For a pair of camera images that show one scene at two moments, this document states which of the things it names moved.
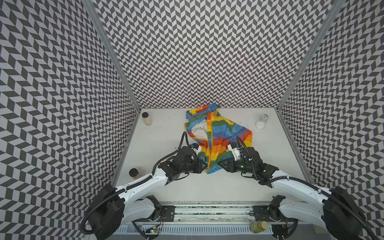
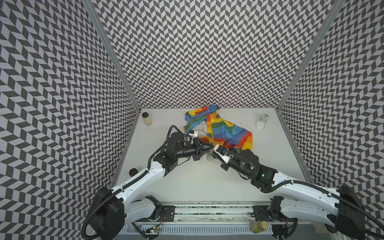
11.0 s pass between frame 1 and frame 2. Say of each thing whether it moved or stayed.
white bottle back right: stayed
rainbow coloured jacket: moved
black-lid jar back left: stayed
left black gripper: moved
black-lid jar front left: stayed
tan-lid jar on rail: stayed
